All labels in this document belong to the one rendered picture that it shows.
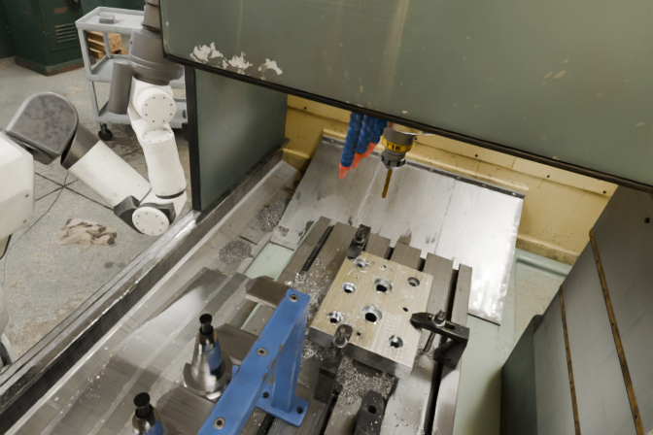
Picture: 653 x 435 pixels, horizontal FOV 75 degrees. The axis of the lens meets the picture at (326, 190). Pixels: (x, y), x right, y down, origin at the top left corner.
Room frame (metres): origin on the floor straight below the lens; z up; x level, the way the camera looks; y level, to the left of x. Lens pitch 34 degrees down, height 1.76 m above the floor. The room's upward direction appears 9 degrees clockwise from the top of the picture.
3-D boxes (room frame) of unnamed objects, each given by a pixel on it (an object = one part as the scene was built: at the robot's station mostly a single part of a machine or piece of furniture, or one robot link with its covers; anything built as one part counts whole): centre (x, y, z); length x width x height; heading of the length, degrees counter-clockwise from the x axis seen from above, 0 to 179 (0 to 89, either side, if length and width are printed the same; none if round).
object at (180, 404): (0.27, 0.13, 1.21); 0.07 x 0.05 x 0.01; 74
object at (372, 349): (0.71, -0.16, 0.97); 0.29 x 0.23 x 0.05; 164
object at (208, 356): (0.32, 0.12, 1.26); 0.04 x 0.04 x 0.07
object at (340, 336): (0.55, -0.07, 0.97); 0.13 x 0.03 x 0.15; 164
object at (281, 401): (0.47, 0.02, 1.05); 0.10 x 0.05 x 0.30; 74
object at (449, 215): (1.30, -0.28, 0.75); 0.89 x 0.67 x 0.26; 74
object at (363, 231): (0.90, -0.11, 0.97); 0.13 x 0.03 x 0.15; 164
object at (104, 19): (3.06, 1.40, 0.48); 0.87 x 0.46 x 0.96; 100
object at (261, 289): (0.48, 0.07, 1.21); 0.07 x 0.05 x 0.01; 74
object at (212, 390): (0.32, 0.12, 1.21); 0.06 x 0.06 x 0.03
